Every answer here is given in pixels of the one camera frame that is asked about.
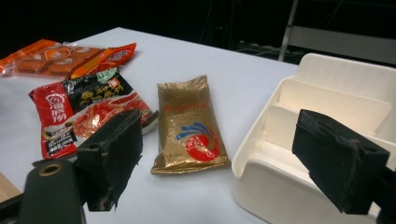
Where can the red and black food packet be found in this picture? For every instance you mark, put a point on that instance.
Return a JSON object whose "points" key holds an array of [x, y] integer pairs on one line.
{"points": [[56, 109]]}

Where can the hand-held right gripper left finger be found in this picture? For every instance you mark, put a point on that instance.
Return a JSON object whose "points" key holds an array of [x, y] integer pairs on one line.
{"points": [[109, 161]]}

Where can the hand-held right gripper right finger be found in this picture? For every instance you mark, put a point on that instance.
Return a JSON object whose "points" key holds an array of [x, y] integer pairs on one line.
{"points": [[339, 161]]}

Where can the gold foil packet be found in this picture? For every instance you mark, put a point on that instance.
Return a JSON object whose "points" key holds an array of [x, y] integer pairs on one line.
{"points": [[186, 124]]}

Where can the clear pack of orange cakes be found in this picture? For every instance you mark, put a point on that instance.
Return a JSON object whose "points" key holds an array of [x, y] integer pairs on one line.
{"points": [[37, 62]]}

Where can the white metal stand frame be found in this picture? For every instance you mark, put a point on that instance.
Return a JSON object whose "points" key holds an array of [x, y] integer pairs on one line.
{"points": [[342, 43]]}

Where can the white divided storage box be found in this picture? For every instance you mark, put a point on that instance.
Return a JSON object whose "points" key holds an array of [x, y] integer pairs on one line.
{"points": [[271, 193]]}

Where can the orange-red snack packet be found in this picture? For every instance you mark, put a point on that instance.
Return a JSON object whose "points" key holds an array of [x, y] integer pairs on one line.
{"points": [[109, 57]]}

